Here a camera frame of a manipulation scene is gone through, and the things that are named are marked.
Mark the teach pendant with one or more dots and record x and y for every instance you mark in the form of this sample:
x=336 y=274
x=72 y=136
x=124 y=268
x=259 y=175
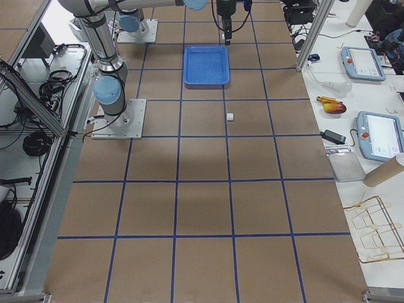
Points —
x=380 y=136
x=362 y=64

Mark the cardboard tube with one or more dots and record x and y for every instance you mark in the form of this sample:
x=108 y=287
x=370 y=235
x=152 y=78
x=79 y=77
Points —
x=387 y=170

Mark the far teach pendant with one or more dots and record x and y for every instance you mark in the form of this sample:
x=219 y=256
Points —
x=362 y=64

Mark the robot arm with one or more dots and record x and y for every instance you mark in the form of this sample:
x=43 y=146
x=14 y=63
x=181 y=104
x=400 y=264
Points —
x=133 y=21
x=92 y=16

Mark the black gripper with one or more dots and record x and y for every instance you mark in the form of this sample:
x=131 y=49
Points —
x=226 y=9

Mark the mango fruit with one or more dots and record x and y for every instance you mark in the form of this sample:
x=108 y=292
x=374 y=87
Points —
x=334 y=108

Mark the blue plastic tray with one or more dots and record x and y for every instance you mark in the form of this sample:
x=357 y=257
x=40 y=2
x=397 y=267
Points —
x=206 y=67

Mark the brass cylinder tool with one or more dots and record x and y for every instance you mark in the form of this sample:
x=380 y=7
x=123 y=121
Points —
x=326 y=100

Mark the aluminium frame post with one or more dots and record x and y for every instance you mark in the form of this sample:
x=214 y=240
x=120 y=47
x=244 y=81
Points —
x=315 y=29

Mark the near teach pendant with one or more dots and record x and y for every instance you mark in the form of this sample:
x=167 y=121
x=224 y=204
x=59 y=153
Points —
x=380 y=136

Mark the clear plastic lidded box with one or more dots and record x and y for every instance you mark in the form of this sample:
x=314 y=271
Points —
x=346 y=167

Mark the black power adapter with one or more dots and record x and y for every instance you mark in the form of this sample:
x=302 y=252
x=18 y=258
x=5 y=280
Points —
x=333 y=137

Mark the brass wire rack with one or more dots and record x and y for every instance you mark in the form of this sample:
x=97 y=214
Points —
x=377 y=237

